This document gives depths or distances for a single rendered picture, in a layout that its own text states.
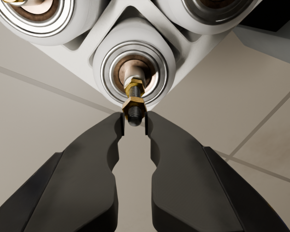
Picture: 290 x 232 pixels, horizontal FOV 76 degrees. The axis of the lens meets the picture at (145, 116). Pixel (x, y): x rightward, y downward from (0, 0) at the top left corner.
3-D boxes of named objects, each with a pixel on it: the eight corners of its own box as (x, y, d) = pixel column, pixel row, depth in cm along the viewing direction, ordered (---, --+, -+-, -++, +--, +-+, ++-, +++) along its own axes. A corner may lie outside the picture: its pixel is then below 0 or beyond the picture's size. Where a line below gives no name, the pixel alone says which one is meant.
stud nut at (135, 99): (134, 91, 14) (134, 96, 13) (151, 104, 15) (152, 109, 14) (118, 108, 15) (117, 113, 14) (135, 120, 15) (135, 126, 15)
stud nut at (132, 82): (134, 74, 17) (134, 77, 16) (147, 85, 18) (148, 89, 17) (121, 89, 18) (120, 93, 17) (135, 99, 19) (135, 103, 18)
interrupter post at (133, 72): (120, 68, 21) (118, 78, 18) (141, 60, 20) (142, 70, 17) (129, 87, 22) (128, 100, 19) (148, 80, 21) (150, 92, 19)
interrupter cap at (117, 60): (88, 54, 20) (87, 55, 19) (156, 27, 19) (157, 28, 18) (117, 112, 23) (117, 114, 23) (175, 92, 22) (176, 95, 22)
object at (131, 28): (101, 27, 34) (73, 49, 19) (150, 7, 33) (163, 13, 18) (121, 74, 39) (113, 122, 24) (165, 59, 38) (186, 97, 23)
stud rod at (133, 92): (134, 74, 19) (134, 112, 12) (141, 81, 19) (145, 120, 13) (128, 82, 19) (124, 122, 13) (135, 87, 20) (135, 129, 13)
